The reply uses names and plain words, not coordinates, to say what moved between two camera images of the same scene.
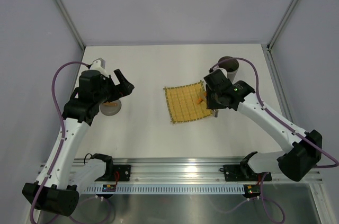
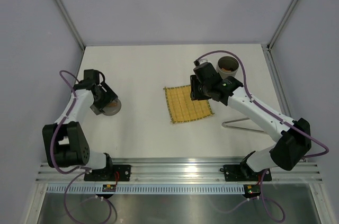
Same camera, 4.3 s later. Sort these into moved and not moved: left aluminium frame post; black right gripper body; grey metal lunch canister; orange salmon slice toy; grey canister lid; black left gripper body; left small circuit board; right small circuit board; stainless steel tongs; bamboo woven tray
Moved: stainless steel tongs; orange salmon slice toy; black left gripper body; black right gripper body
Not moved: left aluminium frame post; left small circuit board; grey canister lid; grey metal lunch canister; bamboo woven tray; right small circuit board
